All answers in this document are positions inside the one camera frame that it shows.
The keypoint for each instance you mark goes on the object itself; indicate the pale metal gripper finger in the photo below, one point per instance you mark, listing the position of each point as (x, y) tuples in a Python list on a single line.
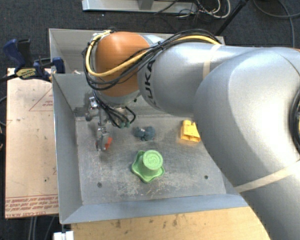
[(104, 141), (98, 144)]

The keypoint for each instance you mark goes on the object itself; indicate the small orange-red block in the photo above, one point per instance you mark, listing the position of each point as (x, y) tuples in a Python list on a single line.
[(109, 142)]

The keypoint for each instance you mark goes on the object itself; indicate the grey metal bin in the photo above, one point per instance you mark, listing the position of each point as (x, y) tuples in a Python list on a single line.
[(120, 174)]

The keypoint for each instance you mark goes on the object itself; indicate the dark teal toy animal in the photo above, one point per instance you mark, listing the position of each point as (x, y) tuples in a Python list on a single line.
[(145, 133)]

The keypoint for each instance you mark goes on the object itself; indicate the green cup with wavy brim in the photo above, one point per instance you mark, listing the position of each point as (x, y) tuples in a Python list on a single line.
[(148, 165)]

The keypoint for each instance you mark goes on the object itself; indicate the brown cardboard board, red print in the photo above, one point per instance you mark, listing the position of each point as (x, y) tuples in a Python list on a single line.
[(30, 144)]

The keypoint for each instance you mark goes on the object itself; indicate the yellow toy block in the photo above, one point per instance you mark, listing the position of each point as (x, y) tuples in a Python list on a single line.
[(189, 132)]

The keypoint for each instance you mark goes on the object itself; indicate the black cylinder on white bracket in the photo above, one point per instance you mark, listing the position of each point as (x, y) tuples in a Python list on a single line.
[(135, 100)]

